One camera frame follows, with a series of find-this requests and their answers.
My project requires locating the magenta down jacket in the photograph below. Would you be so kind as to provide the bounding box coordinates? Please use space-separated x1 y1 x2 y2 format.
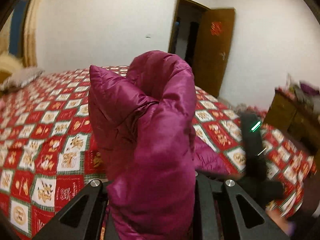
88 50 227 239

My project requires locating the pile of clothes on floor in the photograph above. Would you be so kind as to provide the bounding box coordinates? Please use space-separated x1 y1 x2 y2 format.
234 103 267 119

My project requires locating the person's right hand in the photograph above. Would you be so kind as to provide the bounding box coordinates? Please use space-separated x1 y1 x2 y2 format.
265 209 295 236

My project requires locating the brown wooden dresser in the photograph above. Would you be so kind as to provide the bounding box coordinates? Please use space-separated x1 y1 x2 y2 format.
264 88 319 157

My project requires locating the clutter on dresser top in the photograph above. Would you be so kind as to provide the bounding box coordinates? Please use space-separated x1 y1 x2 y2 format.
276 74 319 107

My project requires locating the red paper door decoration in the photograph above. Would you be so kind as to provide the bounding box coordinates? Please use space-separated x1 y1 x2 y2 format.
210 21 223 36

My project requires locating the brown wooden door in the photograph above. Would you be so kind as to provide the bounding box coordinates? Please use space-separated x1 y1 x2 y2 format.
192 8 235 97

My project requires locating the red checkered bed quilt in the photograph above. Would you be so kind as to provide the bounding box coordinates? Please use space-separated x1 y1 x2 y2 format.
1 69 316 239

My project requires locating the grey striped pillow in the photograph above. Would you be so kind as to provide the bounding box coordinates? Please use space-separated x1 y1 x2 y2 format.
1 67 44 92

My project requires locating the beige floral curtain right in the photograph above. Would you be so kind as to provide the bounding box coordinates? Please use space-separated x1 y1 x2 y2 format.
23 0 41 67

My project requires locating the cream wooden headboard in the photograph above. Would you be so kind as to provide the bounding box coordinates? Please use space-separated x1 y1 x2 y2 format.
0 53 24 83

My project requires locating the window with dark frame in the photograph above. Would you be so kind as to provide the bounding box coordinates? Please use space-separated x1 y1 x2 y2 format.
9 0 29 58

